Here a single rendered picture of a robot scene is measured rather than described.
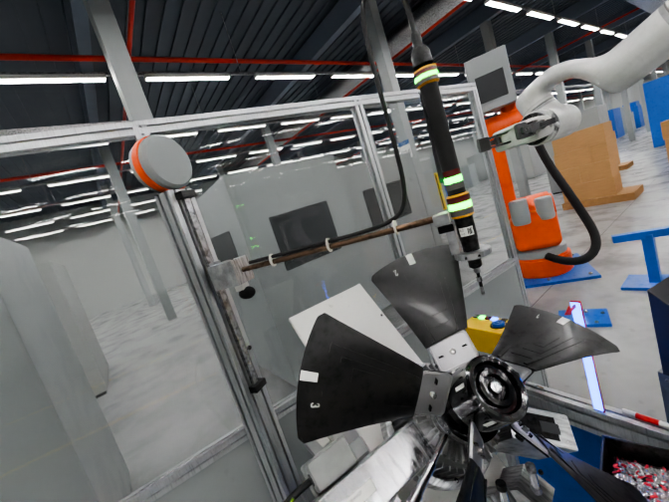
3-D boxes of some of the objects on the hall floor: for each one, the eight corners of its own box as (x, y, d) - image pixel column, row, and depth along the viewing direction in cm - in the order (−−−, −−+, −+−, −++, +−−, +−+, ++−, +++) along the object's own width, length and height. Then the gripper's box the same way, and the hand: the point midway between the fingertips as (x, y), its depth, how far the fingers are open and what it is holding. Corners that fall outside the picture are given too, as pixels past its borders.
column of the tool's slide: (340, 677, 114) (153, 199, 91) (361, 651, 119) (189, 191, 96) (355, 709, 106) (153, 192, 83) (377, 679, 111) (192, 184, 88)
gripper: (499, 126, 85) (459, 136, 76) (573, 97, 70) (534, 105, 61) (505, 153, 86) (466, 166, 77) (580, 129, 71) (543, 142, 62)
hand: (499, 138), depth 70 cm, fingers open, 8 cm apart
